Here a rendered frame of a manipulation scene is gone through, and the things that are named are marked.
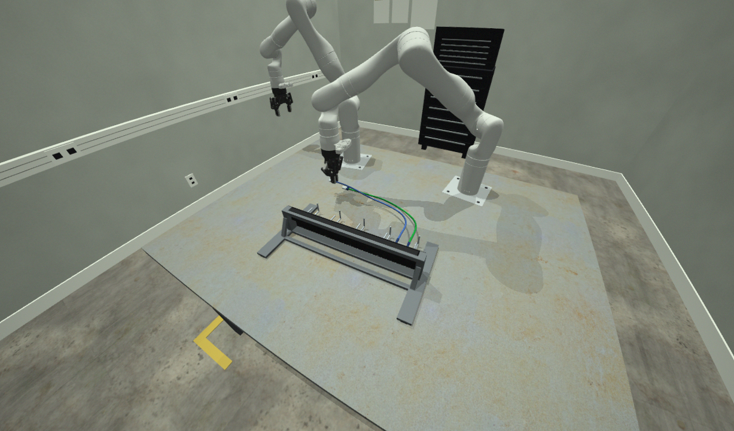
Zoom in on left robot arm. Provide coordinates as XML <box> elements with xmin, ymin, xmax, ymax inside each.
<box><xmin>311</xmin><ymin>27</ymin><xmax>504</xmax><ymax>196</ymax></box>

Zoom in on black network patch panel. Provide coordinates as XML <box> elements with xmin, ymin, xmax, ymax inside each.
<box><xmin>257</xmin><ymin>203</ymin><xmax>439</xmax><ymax>325</ymax></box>

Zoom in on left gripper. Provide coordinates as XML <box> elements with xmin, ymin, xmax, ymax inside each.
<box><xmin>321</xmin><ymin>149</ymin><xmax>343</xmax><ymax>184</ymax></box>

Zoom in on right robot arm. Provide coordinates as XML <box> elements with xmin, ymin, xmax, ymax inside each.
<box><xmin>260</xmin><ymin>0</ymin><xmax>361</xmax><ymax>164</ymax></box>

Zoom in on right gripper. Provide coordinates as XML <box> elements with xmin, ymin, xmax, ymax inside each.
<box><xmin>270</xmin><ymin>88</ymin><xmax>293</xmax><ymax>117</ymax></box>

